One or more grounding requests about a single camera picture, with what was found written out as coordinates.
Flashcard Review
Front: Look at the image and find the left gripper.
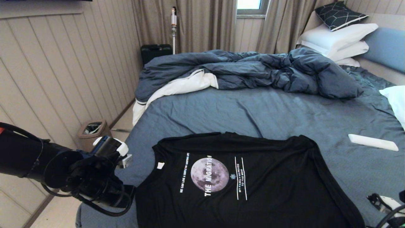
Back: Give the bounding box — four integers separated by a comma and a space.
80, 177, 137, 210

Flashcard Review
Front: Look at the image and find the bed with blue sheet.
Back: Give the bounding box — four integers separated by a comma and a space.
76, 63, 405, 228

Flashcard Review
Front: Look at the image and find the white flat remote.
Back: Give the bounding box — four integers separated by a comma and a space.
348, 134, 399, 152

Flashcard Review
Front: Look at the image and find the brown trash bin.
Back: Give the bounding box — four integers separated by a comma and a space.
77, 119, 113, 152

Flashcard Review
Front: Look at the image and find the black hard case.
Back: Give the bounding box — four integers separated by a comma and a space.
140, 44, 173, 66

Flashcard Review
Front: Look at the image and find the black printed t-shirt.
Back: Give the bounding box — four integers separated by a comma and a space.
135, 131, 366, 228

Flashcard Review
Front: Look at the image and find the white stick vacuum cleaner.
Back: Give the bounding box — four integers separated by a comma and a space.
171, 6, 178, 55

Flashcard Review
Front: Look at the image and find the blue and white duvet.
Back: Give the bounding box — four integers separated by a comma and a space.
132, 47, 364, 125

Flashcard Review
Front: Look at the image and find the window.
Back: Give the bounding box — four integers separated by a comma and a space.
236, 0, 270, 17

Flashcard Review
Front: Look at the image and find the large white pillow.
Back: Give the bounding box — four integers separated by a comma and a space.
297, 23, 379, 57

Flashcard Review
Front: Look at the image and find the dark patterned cushion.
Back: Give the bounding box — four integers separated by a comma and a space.
315, 1, 369, 32

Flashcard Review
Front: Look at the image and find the beige headboard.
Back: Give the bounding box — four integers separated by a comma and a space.
303, 10, 405, 86

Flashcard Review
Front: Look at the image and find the blue headboard cushion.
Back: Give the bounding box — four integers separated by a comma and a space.
360, 27, 405, 75

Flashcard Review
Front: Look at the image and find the black cable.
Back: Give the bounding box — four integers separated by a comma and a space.
365, 204, 405, 228
40, 182, 137, 218

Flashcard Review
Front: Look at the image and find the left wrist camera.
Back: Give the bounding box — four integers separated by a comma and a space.
93, 136, 133, 169

